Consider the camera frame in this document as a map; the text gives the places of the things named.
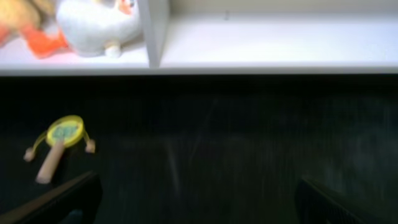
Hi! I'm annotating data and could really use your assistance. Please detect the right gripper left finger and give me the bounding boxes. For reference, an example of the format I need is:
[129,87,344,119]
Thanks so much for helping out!
[0,170,104,224]

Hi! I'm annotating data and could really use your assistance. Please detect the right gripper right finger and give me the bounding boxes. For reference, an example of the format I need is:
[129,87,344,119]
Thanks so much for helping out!
[293,177,398,224]

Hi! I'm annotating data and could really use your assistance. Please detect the yellow rattle drum toy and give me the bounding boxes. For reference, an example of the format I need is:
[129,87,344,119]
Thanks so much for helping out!
[22,114,97,185]

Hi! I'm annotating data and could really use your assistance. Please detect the white shelf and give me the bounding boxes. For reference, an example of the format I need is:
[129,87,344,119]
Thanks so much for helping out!
[0,0,398,77]

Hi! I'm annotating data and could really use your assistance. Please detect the white plush duck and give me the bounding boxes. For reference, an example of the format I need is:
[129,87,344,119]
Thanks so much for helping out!
[19,0,143,60]

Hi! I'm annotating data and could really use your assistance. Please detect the yellow plush duck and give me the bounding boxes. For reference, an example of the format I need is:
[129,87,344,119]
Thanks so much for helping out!
[0,0,57,48]

